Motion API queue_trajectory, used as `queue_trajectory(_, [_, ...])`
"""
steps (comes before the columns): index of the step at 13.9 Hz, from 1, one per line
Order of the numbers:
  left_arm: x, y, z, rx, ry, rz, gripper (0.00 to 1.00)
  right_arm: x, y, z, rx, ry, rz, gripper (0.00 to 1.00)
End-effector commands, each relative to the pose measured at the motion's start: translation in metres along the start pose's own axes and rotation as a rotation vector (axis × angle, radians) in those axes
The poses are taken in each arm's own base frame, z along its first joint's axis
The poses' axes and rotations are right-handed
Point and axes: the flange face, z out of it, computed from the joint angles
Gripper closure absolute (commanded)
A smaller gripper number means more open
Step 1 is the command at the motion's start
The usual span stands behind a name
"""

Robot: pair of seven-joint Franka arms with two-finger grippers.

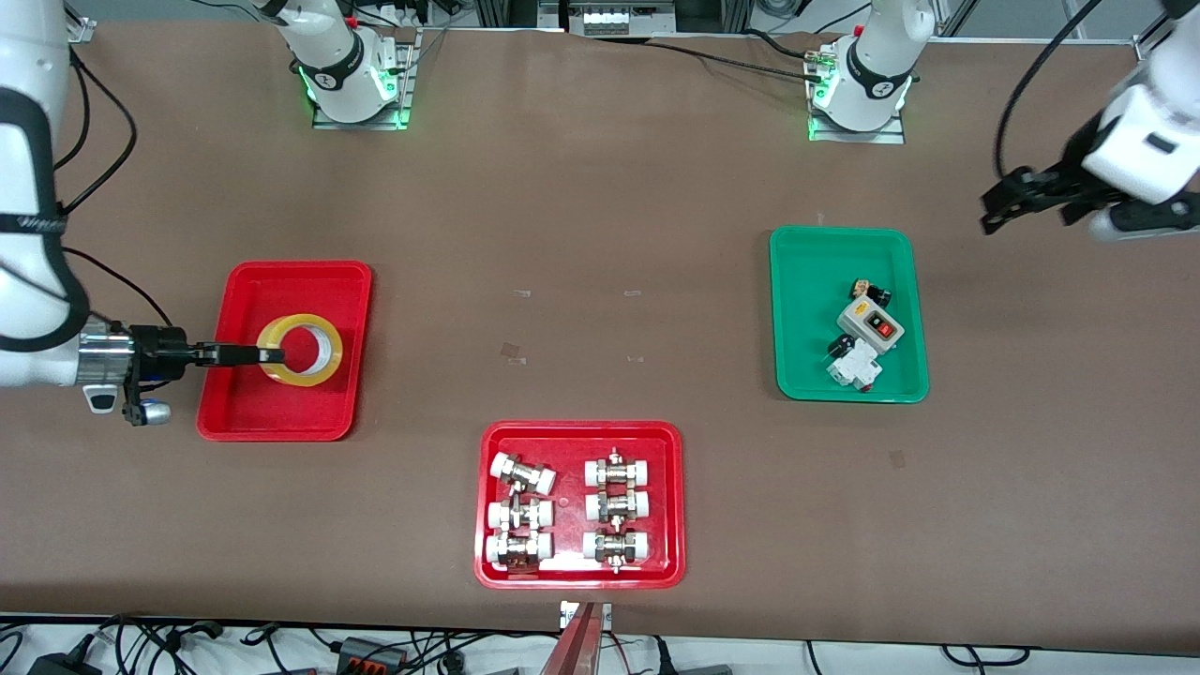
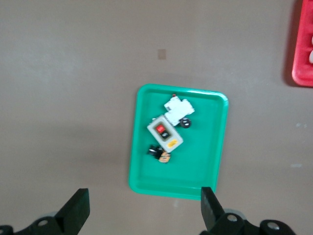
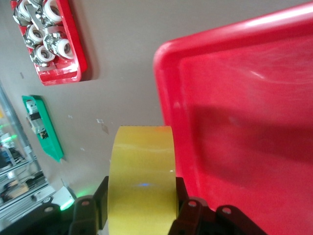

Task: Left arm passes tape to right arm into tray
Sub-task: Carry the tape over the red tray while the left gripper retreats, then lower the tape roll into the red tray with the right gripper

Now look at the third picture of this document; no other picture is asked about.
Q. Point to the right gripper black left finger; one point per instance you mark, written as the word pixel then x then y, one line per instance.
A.
pixel 85 215

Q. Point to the grey push-button switch box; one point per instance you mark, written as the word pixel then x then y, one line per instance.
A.
pixel 35 123

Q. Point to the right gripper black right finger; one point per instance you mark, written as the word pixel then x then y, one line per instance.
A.
pixel 193 218

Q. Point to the tilted white-capped metal pipe fitting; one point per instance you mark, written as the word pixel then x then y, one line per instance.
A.
pixel 64 47

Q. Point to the red tray holding fittings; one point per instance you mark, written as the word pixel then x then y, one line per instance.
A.
pixel 73 49

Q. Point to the green plastic tray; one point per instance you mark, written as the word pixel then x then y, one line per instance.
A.
pixel 52 144

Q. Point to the black push button, yellow label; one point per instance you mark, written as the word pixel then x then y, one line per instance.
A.
pixel 43 135

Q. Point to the yellow packing tape roll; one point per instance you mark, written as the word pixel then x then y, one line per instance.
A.
pixel 141 171

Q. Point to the empty red plastic tray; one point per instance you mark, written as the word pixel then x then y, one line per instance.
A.
pixel 244 122

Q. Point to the white circuit breaker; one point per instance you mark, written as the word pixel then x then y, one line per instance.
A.
pixel 31 107

